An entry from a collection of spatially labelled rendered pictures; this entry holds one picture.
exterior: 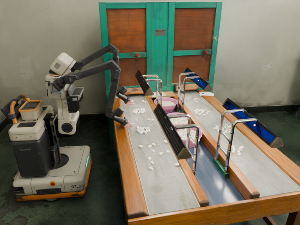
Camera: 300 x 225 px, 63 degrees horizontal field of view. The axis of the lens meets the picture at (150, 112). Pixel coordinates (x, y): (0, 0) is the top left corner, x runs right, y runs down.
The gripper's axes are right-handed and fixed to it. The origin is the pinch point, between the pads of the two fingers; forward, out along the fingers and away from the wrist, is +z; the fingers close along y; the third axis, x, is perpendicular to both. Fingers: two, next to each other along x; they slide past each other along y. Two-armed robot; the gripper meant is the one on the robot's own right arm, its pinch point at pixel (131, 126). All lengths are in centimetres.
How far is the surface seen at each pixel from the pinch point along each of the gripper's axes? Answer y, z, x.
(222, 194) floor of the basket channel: -87, 44, -22
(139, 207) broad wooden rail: -97, -6, 5
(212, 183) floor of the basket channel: -77, 42, -21
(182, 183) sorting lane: -80, 20, -12
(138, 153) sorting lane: -41.1, 1.7, 1.8
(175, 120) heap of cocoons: 9.0, 36.9, -25.4
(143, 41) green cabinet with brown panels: 82, -18, -65
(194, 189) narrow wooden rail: -89, 23, -17
